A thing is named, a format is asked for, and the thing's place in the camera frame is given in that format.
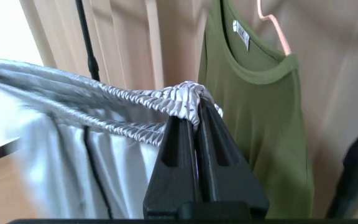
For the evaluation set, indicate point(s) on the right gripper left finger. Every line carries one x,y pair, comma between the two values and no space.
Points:
172,180

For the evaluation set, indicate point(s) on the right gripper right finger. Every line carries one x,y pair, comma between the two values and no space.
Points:
228,180

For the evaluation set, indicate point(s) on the green printed t-shirt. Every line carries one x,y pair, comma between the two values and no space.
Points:
269,124

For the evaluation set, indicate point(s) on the pale grey shorts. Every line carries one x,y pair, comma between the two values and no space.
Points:
73,155

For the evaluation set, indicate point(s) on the beige curtain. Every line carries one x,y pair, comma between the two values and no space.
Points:
129,40

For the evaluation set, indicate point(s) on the pink clothes hanger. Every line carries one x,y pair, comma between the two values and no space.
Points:
278,31

